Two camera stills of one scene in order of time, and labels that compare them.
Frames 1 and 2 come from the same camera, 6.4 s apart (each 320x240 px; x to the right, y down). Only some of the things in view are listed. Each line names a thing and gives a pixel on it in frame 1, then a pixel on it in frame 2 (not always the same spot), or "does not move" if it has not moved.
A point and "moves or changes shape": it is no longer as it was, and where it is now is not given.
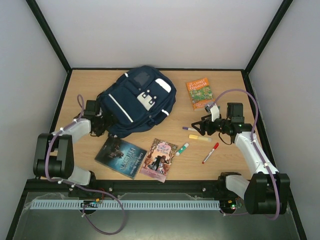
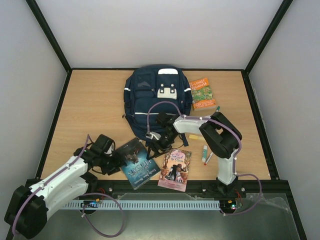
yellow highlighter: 195,137 does not move
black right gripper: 206,124 to 158,144
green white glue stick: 182,149 to 205,152
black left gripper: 100,132 to 118,163
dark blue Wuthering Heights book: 122,156 moves or changes shape
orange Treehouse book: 200,93 does not move
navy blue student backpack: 133,99 moves or changes shape
